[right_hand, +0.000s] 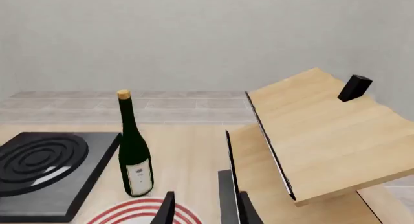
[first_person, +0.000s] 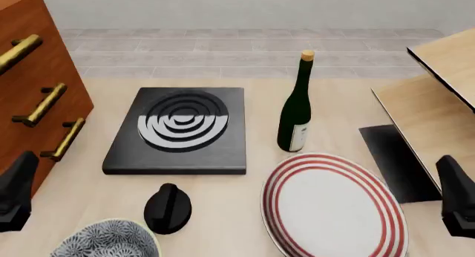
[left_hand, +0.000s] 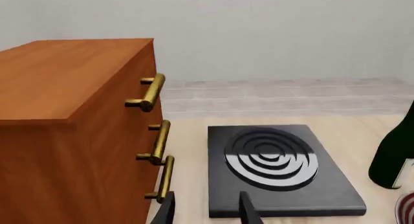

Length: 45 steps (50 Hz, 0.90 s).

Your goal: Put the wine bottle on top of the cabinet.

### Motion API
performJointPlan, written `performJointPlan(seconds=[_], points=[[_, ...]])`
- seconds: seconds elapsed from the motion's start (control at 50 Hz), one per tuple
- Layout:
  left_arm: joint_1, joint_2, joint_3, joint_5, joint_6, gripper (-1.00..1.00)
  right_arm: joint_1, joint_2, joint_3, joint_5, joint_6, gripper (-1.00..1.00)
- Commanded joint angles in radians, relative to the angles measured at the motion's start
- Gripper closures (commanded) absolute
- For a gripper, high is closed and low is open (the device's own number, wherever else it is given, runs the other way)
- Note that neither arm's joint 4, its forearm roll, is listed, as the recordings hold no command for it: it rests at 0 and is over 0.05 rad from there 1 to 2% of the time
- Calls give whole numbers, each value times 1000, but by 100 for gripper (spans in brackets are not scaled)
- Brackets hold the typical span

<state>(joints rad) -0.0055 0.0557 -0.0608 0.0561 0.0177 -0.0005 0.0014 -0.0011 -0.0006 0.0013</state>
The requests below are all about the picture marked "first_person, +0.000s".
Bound pale wooden rack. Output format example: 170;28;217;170
358;27;475;204

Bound orange-brown wooden cabinet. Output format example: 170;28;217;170
0;0;94;199

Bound flat black stove plate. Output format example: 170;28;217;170
102;86;248;177

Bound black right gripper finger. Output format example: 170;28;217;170
435;154;475;211

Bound dark green wine bottle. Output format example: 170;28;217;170
276;50;315;154

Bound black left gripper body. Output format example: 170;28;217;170
0;205;32;233

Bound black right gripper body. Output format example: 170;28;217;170
440;209;475;238

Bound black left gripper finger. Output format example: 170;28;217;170
0;150;40;211

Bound white plate with red rings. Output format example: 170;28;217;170
261;152;410;257

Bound round black stove knob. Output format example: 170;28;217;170
143;183;193;235

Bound blue-white patterned bowl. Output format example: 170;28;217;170
50;218;163;257

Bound long brass cabinet handle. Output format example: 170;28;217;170
0;34;44;76

